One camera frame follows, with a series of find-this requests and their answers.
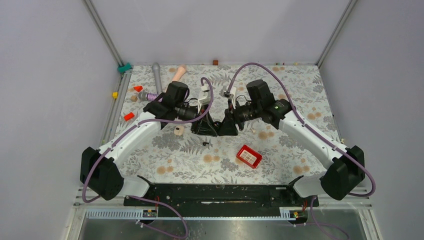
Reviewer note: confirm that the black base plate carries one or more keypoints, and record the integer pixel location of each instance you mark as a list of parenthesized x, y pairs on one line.
[(221, 200)]

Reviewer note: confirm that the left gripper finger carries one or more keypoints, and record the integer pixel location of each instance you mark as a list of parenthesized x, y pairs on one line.
[(206, 126), (196, 128)]

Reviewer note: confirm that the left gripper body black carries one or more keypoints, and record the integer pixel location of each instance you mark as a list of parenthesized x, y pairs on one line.
[(203, 108)]

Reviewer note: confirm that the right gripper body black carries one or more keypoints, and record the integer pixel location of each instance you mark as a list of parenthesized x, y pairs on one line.
[(239, 113)]

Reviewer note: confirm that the grey toy microphone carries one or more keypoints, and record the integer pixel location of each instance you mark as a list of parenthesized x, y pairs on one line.
[(156, 69)]

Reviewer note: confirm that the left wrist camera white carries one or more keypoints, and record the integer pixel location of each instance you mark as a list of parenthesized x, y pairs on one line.
[(203, 99)]

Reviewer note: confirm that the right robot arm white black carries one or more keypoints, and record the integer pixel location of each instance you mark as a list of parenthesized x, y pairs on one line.
[(344, 165)]

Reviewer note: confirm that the tan wooden block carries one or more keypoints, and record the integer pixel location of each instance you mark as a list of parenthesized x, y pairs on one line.
[(134, 98)]

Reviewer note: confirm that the red plastic tray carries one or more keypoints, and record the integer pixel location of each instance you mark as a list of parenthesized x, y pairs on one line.
[(249, 156)]

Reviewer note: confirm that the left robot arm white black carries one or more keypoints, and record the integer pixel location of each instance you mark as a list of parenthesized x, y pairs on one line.
[(100, 172)]

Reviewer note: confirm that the red block on mat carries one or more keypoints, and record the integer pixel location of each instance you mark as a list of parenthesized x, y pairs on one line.
[(129, 116)]

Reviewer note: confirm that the purple glitter toy microphone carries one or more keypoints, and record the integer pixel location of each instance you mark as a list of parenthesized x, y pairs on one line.
[(147, 96)]

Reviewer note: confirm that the beige toy microphone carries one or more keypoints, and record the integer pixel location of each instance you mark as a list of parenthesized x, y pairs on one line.
[(180, 71)]

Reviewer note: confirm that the red triangular block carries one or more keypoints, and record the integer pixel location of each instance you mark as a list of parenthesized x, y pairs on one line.
[(138, 88)]

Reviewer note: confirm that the teal plastic piece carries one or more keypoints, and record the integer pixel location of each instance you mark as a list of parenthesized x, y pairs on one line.
[(124, 68)]

